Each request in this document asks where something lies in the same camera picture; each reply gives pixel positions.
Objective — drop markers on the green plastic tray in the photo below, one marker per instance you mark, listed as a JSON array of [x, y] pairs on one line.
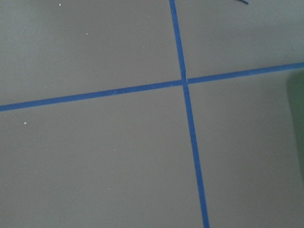
[[295, 91]]

